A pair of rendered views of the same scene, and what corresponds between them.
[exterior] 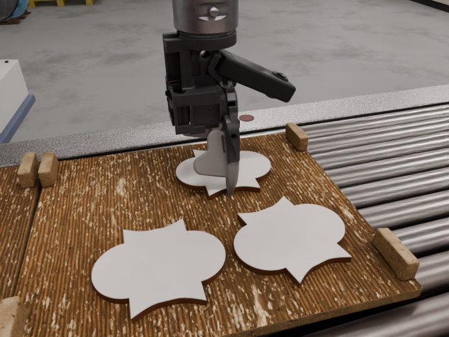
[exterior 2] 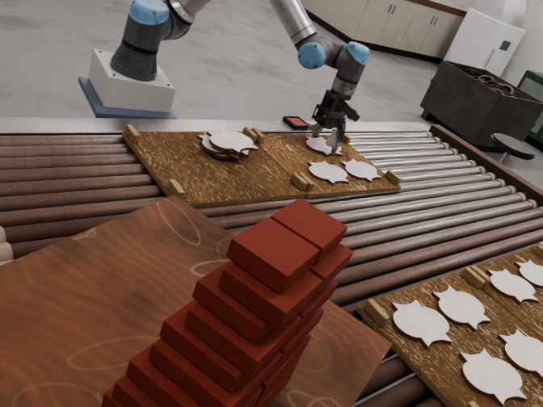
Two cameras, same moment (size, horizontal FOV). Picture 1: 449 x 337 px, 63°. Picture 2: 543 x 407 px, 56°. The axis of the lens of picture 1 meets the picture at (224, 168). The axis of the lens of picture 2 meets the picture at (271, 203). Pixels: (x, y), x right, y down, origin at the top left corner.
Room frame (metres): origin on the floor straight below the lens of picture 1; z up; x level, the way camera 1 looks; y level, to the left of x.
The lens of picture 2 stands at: (-0.92, 0.92, 1.59)
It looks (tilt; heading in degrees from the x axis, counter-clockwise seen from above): 29 degrees down; 330
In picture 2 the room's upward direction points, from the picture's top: 21 degrees clockwise
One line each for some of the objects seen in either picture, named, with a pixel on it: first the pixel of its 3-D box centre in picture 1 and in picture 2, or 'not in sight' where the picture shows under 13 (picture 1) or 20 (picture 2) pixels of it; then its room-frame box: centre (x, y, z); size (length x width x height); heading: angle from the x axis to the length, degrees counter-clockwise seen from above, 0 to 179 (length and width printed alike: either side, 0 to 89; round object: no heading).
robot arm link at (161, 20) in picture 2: not in sight; (147, 22); (0.77, 0.60, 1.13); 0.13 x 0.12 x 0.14; 140
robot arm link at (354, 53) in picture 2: not in sight; (352, 62); (0.45, 0.02, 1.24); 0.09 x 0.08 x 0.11; 50
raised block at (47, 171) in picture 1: (48, 168); (257, 135); (0.45, 0.26, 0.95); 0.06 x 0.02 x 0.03; 14
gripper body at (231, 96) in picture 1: (202, 80); (333, 108); (0.45, 0.03, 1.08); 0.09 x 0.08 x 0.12; 105
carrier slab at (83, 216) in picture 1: (197, 216); (324, 161); (0.37, 0.04, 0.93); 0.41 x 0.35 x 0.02; 104
